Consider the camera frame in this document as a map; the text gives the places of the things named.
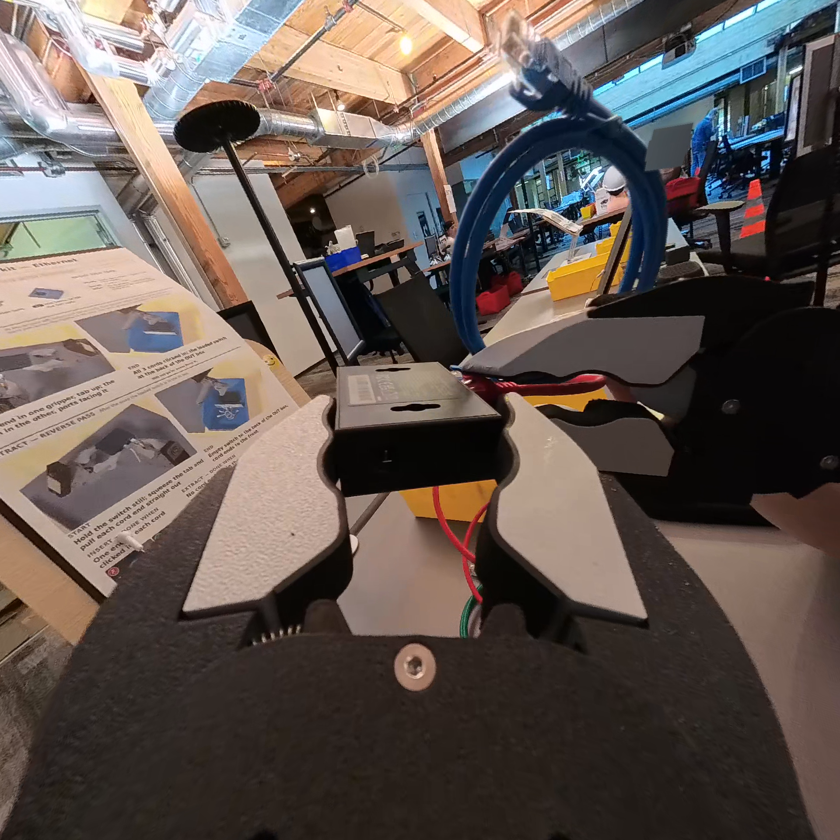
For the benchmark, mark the instruction poster on wooden board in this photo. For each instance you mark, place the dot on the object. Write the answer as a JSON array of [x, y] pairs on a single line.
[[98, 394]]

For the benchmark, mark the black framed display panel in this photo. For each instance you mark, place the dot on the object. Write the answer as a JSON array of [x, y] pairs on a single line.
[[325, 308]]

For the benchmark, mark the black ethernet switch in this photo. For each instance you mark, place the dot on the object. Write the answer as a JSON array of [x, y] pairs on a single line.
[[420, 453]]

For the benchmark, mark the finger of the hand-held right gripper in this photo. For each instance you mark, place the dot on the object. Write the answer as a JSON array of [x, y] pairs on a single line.
[[590, 348], [623, 446]]

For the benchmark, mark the red bag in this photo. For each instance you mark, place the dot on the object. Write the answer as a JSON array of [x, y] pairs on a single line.
[[492, 302], [510, 283]]

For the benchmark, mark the ceiling projector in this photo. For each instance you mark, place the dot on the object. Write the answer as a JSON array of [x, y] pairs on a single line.
[[679, 52]]

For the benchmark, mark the black flat monitor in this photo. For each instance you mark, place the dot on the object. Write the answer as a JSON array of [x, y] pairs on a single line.
[[253, 328]]

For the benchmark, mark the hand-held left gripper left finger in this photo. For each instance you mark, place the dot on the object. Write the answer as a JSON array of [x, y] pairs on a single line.
[[275, 512]]

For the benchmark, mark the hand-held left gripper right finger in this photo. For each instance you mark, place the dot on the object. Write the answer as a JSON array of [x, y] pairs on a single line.
[[558, 525]]

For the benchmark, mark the yellow plastic bin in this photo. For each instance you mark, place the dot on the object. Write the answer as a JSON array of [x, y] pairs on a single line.
[[453, 502], [571, 279]]

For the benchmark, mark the blue storage crate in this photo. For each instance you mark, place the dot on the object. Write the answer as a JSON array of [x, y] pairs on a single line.
[[342, 260]]

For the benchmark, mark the person's right hand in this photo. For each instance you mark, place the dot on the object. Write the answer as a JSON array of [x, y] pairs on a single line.
[[807, 518]]

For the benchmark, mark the black floor lamp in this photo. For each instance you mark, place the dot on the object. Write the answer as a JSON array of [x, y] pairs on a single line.
[[216, 128]]

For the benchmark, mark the orange traffic cone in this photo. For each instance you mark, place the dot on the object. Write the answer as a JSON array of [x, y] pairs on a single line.
[[754, 216]]

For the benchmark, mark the black office chair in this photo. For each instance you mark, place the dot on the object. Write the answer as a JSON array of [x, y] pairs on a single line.
[[420, 321], [800, 223]]

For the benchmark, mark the wooden support post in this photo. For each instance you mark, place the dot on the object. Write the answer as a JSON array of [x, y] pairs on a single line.
[[164, 197]]

